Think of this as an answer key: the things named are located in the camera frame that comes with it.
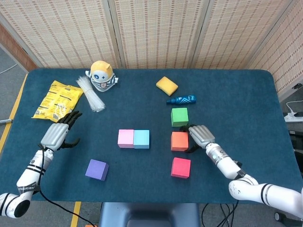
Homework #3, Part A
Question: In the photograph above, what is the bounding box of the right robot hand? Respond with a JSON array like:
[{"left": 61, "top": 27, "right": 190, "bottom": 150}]
[{"left": 179, "top": 124, "right": 216, "bottom": 154}]

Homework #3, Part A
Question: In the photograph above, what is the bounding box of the black box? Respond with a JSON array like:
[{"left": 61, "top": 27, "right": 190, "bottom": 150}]
[{"left": 288, "top": 130, "right": 303, "bottom": 149}]

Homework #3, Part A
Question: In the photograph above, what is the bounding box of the yellow sponge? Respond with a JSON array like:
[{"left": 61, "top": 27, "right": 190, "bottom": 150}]
[{"left": 155, "top": 76, "right": 179, "bottom": 96}]

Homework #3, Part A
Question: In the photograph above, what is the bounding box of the light blue foam cube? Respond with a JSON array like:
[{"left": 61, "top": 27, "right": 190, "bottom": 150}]
[{"left": 133, "top": 129, "right": 151, "bottom": 149}]

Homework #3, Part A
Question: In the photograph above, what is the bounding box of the orange foam cube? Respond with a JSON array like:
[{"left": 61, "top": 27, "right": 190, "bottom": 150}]
[{"left": 170, "top": 131, "right": 189, "bottom": 152}]

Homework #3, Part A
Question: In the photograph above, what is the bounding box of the yellow snack bag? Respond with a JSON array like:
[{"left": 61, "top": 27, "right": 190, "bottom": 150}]
[{"left": 31, "top": 80, "right": 84, "bottom": 123}]

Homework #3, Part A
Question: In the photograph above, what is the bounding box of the teal felt table cover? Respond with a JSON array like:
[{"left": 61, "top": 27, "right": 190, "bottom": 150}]
[{"left": 0, "top": 68, "right": 303, "bottom": 204}]

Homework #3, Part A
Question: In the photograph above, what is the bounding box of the woven folding screen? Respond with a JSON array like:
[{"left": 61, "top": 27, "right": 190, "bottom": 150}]
[{"left": 0, "top": 0, "right": 303, "bottom": 100}]

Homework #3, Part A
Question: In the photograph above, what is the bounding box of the white power strip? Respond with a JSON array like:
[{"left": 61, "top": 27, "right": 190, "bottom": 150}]
[{"left": 284, "top": 112, "right": 303, "bottom": 123}]

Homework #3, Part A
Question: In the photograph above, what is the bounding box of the red foam cube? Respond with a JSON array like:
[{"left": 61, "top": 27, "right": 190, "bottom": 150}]
[{"left": 170, "top": 157, "right": 191, "bottom": 179}]

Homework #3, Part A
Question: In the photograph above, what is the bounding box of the purple foam cube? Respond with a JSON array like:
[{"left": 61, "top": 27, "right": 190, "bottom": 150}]
[{"left": 85, "top": 158, "right": 110, "bottom": 182}]

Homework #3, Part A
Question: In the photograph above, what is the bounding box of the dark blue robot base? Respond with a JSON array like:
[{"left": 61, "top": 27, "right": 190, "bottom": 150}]
[{"left": 98, "top": 202, "right": 201, "bottom": 227}]

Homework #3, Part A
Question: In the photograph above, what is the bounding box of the black floor cable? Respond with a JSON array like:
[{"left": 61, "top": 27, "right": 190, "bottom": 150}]
[{"left": 201, "top": 202, "right": 240, "bottom": 227}]

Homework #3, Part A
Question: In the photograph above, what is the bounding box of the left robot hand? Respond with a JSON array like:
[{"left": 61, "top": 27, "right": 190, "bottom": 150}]
[{"left": 39, "top": 110, "right": 83, "bottom": 152}]

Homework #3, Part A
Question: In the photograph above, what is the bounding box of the green foam cube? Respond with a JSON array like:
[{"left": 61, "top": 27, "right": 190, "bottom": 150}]
[{"left": 170, "top": 107, "right": 189, "bottom": 128}]

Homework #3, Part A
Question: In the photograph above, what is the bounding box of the white power cable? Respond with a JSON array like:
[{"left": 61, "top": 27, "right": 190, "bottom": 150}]
[{"left": 285, "top": 100, "right": 303, "bottom": 114}]

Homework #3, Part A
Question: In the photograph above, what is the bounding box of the clear plastic straw bundle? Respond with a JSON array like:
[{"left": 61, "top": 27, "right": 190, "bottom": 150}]
[{"left": 75, "top": 75, "right": 106, "bottom": 113}]

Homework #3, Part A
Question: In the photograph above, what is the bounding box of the yellow striped plush toy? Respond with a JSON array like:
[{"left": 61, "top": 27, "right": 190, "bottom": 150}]
[{"left": 85, "top": 61, "right": 119, "bottom": 92}]

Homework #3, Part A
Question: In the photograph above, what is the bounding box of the black caster wheel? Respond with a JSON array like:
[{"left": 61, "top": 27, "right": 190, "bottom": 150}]
[{"left": 274, "top": 211, "right": 303, "bottom": 227}]

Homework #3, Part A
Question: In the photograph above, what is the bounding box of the blue patterned bottle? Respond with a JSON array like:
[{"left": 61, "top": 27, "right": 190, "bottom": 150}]
[{"left": 166, "top": 94, "right": 197, "bottom": 105}]

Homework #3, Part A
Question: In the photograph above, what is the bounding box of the pink foam cube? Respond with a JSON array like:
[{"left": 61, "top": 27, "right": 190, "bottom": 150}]
[{"left": 117, "top": 129, "right": 135, "bottom": 149}]

